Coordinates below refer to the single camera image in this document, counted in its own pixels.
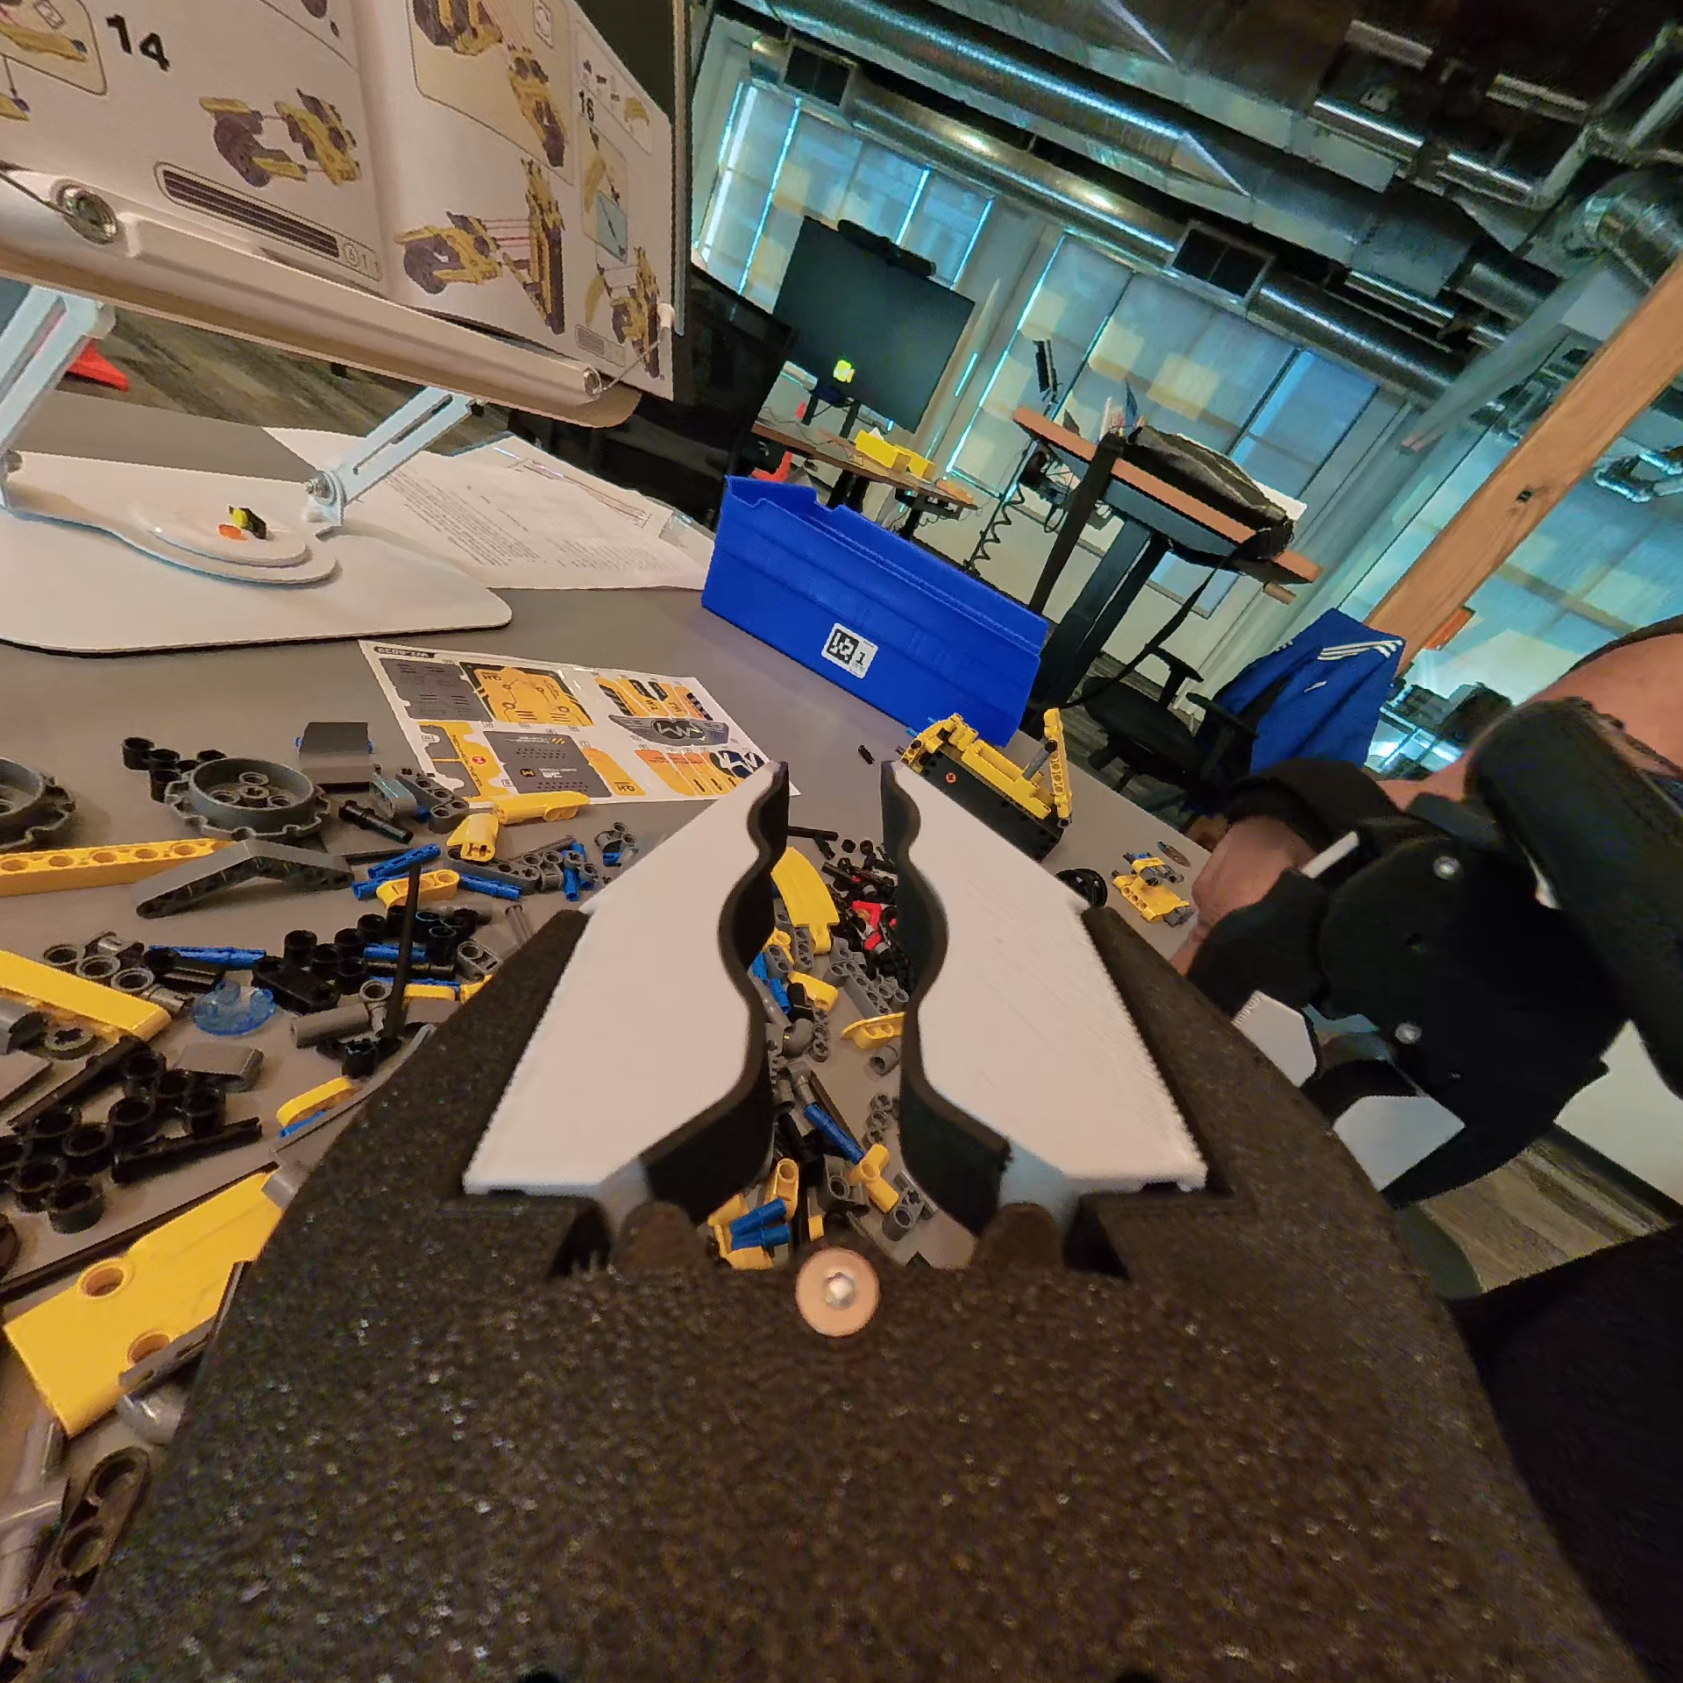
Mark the pile of black red pins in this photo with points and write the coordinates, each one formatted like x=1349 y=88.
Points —
x=870 y=921

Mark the small dark grey panel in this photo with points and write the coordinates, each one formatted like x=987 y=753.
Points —
x=336 y=752

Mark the dark grey toothed wheel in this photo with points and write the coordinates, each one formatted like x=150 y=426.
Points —
x=250 y=798
x=25 y=802

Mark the large yellow brick panel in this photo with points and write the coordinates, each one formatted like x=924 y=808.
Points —
x=119 y=1314

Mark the brown-top desk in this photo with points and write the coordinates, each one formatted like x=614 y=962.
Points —
x=817 y=446

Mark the white book stand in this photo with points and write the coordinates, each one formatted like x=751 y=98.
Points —
x=395 y=612

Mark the person's right hand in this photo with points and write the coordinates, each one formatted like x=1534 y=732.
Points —
x=1248 y=868

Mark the small black wheel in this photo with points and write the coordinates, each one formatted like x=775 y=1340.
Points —
x=1080 y=888

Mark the black office chair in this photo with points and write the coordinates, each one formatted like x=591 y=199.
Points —
x=1158 y=723

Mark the black monitor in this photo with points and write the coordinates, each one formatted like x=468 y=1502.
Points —
x=867 y=331

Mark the yellow arch panel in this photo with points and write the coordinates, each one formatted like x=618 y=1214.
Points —
x=804 y=895

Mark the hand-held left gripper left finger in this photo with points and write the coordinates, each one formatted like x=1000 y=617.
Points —
x=618 y=1027

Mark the small yellow wheeled assembly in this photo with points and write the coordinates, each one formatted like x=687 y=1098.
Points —
x=1152 y=888

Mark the small yellow black piece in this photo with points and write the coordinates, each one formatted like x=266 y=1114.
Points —
x=244 y=521

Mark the blue jacket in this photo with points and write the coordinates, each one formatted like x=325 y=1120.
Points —
x=1314 y=697

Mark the yellow black brick model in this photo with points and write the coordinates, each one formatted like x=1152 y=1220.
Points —
x=1000 y=776

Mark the wooden post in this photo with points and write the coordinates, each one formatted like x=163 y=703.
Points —
x=1537 y=458

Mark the building instruction booklet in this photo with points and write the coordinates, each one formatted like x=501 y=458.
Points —
x=329 y=79

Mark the printed paper sheets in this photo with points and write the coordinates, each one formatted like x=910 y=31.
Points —
x=524 y=524

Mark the yellow bin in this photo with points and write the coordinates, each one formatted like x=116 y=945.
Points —
x=893 y=457

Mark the black bag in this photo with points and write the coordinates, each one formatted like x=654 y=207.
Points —
x=1209 y=489

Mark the blue plastic bin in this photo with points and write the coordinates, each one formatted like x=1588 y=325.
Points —
x=841 y=580

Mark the long yellow beam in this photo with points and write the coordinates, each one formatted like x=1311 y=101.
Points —
x=103 y=868

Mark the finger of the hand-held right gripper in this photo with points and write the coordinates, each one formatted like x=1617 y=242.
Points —
x=1275 y=1045

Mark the metal ceiling ducts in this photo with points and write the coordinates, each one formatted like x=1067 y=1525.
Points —
x=1052 y=94

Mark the wooden-top standing desk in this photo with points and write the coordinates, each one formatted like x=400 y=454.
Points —
x=1093 y=540

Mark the pile of mixed brick parts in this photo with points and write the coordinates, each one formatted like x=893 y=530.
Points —
x=395 y=945

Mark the dark grey angled beam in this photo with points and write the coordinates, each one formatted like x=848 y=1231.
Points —
x=263 y=868

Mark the yellow grey sticker sheet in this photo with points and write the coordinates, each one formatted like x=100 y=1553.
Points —
x=554 y=710

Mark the clear blue round dish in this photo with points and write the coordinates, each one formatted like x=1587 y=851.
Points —
x=233 y=1005

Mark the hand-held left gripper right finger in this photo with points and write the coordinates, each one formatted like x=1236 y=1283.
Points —
x=1039 y=1027

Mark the yellow flat beam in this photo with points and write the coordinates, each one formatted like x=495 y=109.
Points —
x=78 y=995

